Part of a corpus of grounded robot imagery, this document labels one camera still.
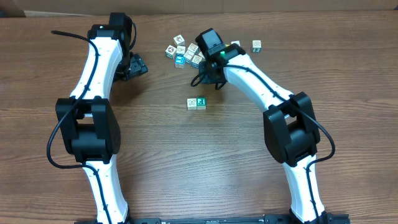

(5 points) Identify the white block green grid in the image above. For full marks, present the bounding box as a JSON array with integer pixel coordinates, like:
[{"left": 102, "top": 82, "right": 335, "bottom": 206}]
[{"left": 188, "top": 43, "right": 200, "bottom": 55}]

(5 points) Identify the white block butterfly picture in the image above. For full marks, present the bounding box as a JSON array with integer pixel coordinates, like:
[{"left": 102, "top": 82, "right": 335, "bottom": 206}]
[{"left": 187, "top": 98, "right": 197, "bottom": 110}]

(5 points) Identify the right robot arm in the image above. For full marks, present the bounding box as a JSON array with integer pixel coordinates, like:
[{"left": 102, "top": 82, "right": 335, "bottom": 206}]
[{"left": 191, "top": 28, "right": 331, "bottom": 223}]

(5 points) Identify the white block red bottom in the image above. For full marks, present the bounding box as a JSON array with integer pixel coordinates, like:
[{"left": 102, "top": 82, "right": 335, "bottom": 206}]
[{"left": 231, "top": 40, "right": 240, "bottom": 46}]

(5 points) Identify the white block behind blue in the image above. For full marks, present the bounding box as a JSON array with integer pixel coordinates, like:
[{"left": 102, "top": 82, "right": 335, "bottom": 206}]
[{"left": 176, "top": 45, "right": 186, "bottom": 57}]

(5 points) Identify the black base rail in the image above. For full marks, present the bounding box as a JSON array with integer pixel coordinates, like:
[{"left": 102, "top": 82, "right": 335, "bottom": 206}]
[{"left": 75, "top": 213, "right": 351, "bottom": 224}]

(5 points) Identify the block red circle green side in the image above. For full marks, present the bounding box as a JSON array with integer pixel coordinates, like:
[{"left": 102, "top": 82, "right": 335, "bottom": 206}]
[{"left": 165, "top": 45, "right": 177, "bottom": 59}]

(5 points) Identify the block with red picture top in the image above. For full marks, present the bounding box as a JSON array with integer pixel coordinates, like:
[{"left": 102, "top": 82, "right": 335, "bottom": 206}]
[{"left": 174, "top": 34, "right": 185, "bottom": 46}]

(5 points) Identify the white block teal side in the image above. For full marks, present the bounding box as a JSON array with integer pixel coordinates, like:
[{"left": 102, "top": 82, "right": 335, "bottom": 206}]
[{"left": 183, "top": 50, "right": 195, "bottom": 64}]

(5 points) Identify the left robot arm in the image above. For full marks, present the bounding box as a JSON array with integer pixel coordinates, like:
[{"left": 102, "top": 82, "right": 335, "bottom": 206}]
[{"left": 47, "top": 12, "right": 148, "bottom": 223}]

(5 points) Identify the white block teal far right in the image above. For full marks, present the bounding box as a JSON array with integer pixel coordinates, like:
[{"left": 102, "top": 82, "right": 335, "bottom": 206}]
[{"left": 252, "top": 40, "right": 262, "bottom": 53}]

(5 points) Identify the white block green side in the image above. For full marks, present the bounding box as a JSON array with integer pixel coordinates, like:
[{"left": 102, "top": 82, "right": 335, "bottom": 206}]
[{"left": 197, "top": 97, "right": 206, "bottom": 110}]

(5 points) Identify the white block tilted centre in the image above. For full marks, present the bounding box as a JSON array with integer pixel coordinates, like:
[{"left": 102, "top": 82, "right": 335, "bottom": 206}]
[{"left": 191, "top": 55, "right": 203, "bottom": 68}]

